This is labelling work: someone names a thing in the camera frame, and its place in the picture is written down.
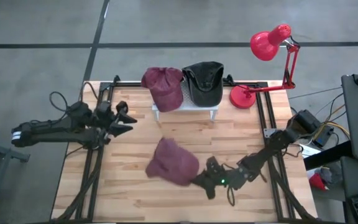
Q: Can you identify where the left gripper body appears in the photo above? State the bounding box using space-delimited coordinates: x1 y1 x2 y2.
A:
93 100 119 146

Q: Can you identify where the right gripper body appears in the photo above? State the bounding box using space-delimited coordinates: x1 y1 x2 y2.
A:
205 156 245 191

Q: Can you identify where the maroon cap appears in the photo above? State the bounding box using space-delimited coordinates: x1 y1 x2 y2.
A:
140 66 185 113
144 137 201 187

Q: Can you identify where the black cap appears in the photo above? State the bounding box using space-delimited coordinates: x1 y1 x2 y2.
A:
181 60 225 108

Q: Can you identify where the white mesh shelf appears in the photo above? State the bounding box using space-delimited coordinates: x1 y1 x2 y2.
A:
151 80 220 122

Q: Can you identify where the red desk lamp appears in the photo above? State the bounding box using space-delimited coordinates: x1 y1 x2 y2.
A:
229 23 301 110

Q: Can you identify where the white paper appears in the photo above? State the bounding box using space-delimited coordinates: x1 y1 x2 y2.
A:
298 143 322 158

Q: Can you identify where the red cloth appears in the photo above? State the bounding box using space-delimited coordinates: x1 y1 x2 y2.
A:
308 172 328 192

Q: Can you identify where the grey cloth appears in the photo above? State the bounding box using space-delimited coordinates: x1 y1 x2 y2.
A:
318 167 334 185

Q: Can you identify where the black power box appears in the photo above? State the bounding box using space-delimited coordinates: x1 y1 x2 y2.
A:
311 124 336 149

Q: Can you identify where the black aluminium frame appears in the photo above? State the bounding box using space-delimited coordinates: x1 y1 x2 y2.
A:
52 75 323 224

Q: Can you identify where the black cable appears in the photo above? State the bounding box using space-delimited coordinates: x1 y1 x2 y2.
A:
48 90 85 126

